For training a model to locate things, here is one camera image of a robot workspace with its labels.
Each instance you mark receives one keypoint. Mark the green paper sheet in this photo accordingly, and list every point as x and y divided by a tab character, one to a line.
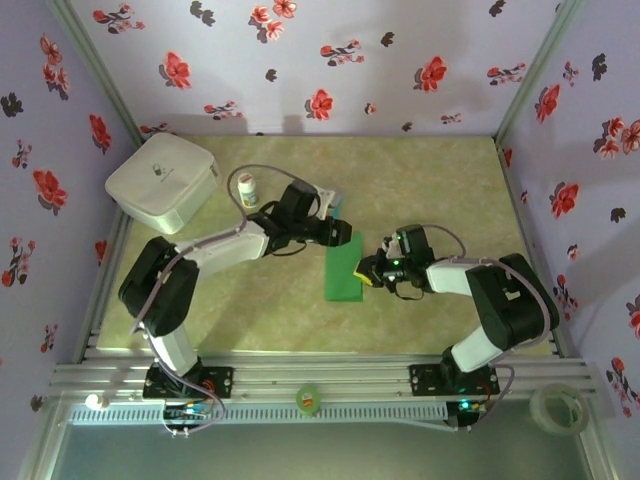
342	285

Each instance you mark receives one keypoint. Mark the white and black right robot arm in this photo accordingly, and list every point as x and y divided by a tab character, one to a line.
450	277

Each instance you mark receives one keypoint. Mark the white pill bottle orange label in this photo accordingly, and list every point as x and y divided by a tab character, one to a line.
248	192

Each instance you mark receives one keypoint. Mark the small green round container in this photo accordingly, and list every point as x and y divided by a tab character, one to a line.
307	399

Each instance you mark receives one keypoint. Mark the white lidded storage box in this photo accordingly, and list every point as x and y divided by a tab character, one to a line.
160	180

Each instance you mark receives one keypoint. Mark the clear adhesive tape roll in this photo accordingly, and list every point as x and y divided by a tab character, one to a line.
537	415

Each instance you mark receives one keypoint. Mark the small white knob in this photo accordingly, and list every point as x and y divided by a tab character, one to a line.
95	401

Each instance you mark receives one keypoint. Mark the aluminium mounting rail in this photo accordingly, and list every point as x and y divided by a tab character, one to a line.
325	375

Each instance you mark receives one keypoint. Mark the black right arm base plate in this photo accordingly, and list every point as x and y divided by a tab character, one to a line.
425	380

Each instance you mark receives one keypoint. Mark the aluminium side rail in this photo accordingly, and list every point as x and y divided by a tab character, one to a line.
102	300
520	210

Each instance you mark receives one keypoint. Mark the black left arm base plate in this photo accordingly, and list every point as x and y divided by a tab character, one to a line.
220	380

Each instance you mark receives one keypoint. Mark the aluminium frame post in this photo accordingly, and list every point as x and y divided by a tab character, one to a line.
537	70
95	70

